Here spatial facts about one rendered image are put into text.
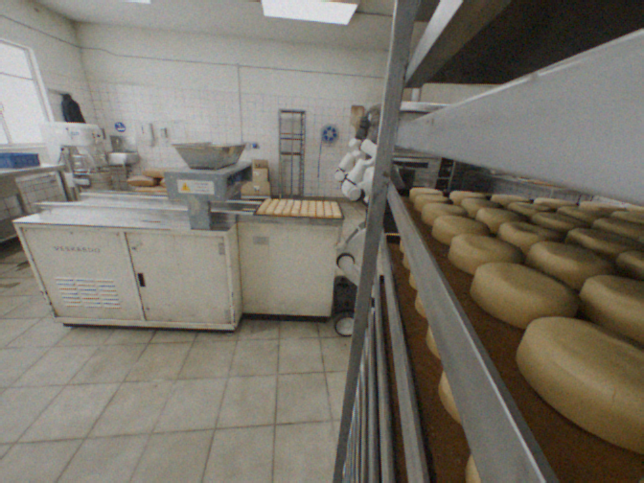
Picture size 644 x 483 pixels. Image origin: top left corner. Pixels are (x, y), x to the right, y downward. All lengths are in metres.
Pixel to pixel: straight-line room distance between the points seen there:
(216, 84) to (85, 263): 4.50
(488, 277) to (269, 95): 5.72
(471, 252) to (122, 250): 1.94
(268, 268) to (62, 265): 1.30
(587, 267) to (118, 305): 2.25
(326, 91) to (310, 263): 4.52
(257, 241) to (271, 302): 0.51
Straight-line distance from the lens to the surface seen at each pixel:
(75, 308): 2.47
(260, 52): 5.97
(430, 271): 0.17
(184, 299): 1.99
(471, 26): 0.27
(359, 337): 0.65
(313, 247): 1.79
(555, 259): 0.26
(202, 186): 1.60
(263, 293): 2.01
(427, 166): 5.46
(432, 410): 0.24
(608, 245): 0.34
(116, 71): 6.63
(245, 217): 1.78
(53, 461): 1.91
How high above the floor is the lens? 1.40
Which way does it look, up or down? 22 degrees down
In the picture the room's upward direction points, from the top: 3 degrees clockwise
